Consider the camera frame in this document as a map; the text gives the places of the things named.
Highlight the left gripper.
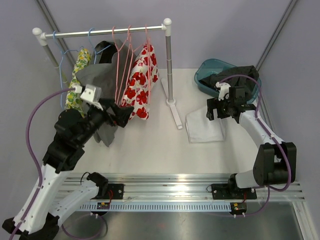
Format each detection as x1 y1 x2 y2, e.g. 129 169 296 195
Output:
77 97 135 146

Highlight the white skirt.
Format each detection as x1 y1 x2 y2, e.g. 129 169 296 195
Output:
185 106 227 144

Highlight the grey garment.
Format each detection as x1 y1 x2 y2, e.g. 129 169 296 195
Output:
75 39 128 147

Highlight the dark dotted skirt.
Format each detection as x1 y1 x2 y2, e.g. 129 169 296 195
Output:
198 65 260 102

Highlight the red floral white garment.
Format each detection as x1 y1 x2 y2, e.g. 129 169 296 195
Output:
120 43 160 120

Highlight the pink hanger of dotted skirt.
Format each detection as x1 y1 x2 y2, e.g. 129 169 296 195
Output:
111 26 126 104

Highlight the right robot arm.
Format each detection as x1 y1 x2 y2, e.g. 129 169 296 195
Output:
206 83 297 200

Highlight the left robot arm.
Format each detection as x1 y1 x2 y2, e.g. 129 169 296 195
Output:
2 98 134 240

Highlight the lemon print garment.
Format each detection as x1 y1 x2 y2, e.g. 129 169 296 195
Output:
64 47 92 119

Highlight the teal plastic bin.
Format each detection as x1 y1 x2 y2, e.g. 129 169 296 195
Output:
194 58 262 103

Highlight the metal clothes rack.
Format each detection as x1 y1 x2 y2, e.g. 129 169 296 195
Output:
32 18 183 130

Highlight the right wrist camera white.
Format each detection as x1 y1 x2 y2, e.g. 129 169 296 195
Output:
215 82 231 101

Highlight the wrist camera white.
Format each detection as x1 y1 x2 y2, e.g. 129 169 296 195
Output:
215 82 231 101
73 84 103 110

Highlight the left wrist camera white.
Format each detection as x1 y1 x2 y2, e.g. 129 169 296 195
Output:
73 84 103 110

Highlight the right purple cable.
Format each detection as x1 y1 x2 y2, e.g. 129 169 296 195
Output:
219 74 292 217

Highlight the purple cable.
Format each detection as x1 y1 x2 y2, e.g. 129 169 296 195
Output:
219 74 292 217
8 86 108 240

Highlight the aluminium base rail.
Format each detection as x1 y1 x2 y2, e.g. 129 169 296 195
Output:
54 173 306 203

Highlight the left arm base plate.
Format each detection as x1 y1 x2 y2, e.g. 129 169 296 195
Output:
98 183 125 200

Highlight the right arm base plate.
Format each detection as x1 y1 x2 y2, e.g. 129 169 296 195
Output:
211 183 257 200

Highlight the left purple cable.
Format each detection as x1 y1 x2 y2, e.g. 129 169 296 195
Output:
8 86 108 240

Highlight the slotted cable duct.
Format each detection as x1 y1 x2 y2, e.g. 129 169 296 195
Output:
78 202 231 212

